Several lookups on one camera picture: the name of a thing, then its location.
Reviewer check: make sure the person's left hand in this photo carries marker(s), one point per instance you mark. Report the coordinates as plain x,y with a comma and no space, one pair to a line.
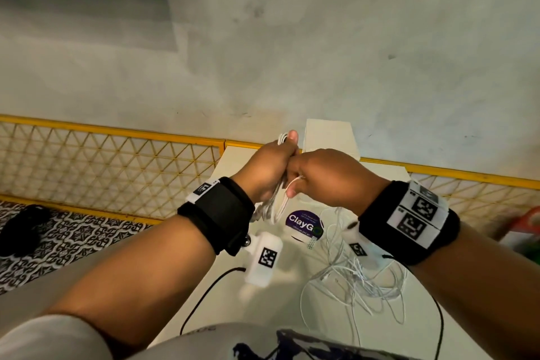
263,170

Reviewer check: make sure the person's right hand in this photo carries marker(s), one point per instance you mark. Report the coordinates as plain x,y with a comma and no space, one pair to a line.
333,178

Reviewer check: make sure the person's right fingers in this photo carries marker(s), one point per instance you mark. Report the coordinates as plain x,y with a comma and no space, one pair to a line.
294,186

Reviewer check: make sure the person's left thumb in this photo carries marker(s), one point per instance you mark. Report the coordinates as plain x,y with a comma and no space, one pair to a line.
292,139

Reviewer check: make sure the person's left forearm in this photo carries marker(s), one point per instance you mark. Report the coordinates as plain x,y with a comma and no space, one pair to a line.
143,275

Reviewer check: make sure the person's right forearm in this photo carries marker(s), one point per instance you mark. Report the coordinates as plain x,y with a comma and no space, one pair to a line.
485,288

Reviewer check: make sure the white box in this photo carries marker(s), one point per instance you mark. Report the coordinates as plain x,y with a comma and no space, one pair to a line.
331,138

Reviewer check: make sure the round purple sticker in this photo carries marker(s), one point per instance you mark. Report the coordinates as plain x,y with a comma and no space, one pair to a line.
301,224

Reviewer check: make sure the black left wristband with markers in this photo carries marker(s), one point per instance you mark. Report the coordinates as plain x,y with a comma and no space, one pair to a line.
221,214

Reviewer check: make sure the black wristband with markers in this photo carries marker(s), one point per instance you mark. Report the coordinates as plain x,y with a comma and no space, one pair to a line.
405,220
221,214

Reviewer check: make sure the black right wristband with markers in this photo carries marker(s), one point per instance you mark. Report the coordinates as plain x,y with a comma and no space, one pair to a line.
405,220

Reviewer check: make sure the white printed shirt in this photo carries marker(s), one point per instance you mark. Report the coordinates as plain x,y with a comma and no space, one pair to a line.
202,345

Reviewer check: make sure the yellow mesh fence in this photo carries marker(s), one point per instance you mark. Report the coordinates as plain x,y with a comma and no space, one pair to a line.
105,161

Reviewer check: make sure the black white patterned mat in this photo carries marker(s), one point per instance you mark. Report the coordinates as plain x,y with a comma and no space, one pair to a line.
80,237

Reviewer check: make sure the red and green object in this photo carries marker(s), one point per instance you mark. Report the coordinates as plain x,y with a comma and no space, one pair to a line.
523,237

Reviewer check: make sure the black shoe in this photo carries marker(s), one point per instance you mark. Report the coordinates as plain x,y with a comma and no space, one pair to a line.
23,229

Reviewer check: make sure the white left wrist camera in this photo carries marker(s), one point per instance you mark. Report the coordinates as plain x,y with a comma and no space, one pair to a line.
263,258

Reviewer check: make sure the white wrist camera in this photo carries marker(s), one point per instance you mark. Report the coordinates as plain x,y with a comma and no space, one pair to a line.
263,258
358,246

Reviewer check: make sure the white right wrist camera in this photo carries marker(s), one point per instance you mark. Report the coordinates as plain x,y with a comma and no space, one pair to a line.
358,246

